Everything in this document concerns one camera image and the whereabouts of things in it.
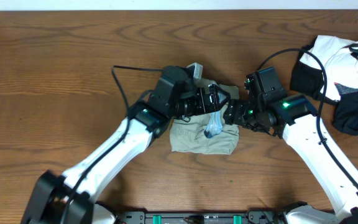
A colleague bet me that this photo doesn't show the khaki green shorts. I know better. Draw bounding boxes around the khaki green shorts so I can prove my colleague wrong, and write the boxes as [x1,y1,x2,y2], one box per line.
[169,77,240,156]

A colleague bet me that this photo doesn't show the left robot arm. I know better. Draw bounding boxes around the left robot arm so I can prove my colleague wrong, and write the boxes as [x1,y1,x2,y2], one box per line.
[21,63,231,224]

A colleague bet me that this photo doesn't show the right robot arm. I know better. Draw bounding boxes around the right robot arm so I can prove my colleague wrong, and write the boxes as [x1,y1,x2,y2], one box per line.
[223,67,358,223]

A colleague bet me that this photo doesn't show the black garment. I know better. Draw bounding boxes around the black garment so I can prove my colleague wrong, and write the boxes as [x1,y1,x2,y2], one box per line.
[290,38,358,136]

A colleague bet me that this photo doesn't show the white garment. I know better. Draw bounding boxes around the white garment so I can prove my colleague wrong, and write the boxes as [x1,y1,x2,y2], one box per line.
[309,35,358,101]

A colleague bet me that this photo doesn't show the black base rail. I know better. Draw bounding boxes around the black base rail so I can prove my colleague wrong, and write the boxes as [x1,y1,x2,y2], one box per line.
[116,210,285,224]

